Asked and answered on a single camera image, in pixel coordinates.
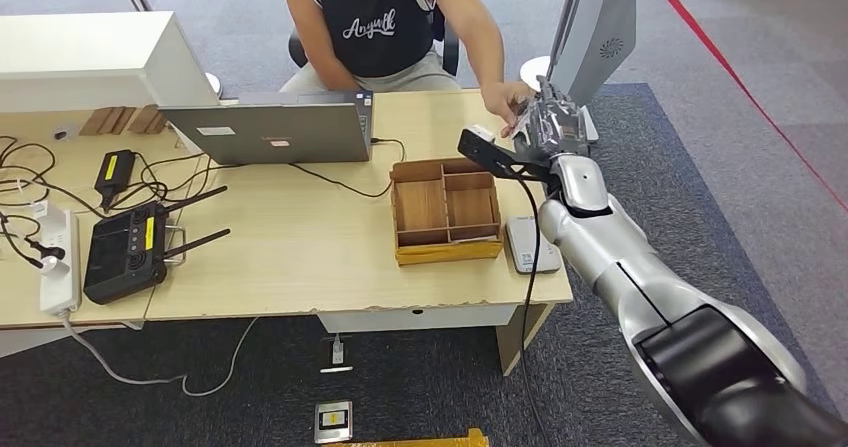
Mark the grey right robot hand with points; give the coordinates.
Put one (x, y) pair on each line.
(556, 129)

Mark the person's left hand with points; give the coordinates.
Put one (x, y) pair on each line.
(500, 103)

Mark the person's left forearm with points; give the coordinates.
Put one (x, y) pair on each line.
(487, 53)

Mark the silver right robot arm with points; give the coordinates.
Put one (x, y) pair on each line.
(616, 245)

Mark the person's right forearm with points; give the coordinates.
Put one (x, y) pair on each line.
(324, 60)

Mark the grey card reader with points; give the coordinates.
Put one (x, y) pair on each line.
(520, 252)

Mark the person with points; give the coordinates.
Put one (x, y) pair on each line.
(371, 33)

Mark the white round stanchion base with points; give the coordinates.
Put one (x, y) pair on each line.
(533, 72)

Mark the grey kiosk stand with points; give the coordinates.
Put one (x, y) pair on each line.
(596, 20)

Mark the dark blue floor rug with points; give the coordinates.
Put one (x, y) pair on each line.
(662, 199)

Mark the wooden organizer box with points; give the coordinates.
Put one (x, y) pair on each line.
(424, 205)

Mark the red barrier tape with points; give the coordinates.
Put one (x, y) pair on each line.
(729, 66)

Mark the grey laptop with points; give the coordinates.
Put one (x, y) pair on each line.
(265, 132)

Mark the floor socket with white plug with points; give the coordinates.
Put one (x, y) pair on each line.
(336, 354)

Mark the yellow taped board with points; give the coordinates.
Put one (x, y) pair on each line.
(424, 442)

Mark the wooden slat block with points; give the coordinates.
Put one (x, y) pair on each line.
(149, 119)
(106, 120)

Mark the silver floor box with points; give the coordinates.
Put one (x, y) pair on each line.
(332, 422)

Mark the black power adapter yellow label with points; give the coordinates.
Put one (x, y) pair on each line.
(114, 172)

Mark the black remote controller with antennas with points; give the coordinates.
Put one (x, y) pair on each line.
(122, 258)

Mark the white desk riser box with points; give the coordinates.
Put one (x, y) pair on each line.
(79, 53)

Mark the small white round device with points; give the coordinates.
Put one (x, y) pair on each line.
(61, 133)

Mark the black plug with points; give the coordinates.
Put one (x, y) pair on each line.
(50, 250)

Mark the white plug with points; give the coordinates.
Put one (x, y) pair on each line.
(54, 265)

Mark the white power strip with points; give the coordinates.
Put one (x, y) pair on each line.
(60, 285)

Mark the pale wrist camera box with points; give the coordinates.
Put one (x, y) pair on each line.
(484, 133)

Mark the black camera bracket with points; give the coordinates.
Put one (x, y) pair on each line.
(493, 159)

